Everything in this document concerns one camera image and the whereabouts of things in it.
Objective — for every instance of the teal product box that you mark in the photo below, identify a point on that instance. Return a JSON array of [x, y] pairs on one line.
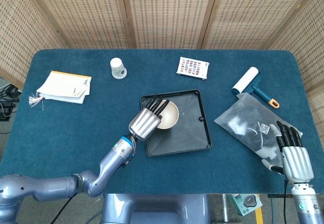
[[245, 203]]

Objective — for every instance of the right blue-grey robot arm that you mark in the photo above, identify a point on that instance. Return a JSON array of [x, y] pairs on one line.
[[306, 203]]

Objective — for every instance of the blue felt table cover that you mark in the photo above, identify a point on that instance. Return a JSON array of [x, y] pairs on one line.
[[76, 133]]

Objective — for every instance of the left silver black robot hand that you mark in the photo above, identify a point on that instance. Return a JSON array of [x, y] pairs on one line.
[[145, 124]]

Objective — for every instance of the white paper cup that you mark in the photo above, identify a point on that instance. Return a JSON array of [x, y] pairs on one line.
[[118, 69]]

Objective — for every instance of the black square plastic tray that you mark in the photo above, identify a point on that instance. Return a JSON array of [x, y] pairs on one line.
[[187, 133]]

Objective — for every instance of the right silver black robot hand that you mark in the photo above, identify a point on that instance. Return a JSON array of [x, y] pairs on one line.
[[294, 162]]

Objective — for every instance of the colour swatch card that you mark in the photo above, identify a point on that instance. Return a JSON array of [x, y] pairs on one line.
[[193, 67]]

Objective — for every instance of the blue-grey robot torso base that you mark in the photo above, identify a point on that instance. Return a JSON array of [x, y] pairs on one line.
[[155, 208]]

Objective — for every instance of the cream ceramic bowl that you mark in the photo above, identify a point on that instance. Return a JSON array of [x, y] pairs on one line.
[[170, 116]]

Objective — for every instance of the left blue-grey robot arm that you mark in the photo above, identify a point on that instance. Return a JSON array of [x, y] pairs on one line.
[[76, 178]]

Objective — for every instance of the white booklet with tassel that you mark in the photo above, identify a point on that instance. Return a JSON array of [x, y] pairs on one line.
[[64, 87]]

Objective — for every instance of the translucent plastic bag with contents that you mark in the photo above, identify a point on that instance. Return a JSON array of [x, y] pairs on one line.
[[248, 123]]

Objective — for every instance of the woven bamboo folding screen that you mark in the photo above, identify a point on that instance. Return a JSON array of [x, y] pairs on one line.
[[162, 14]]

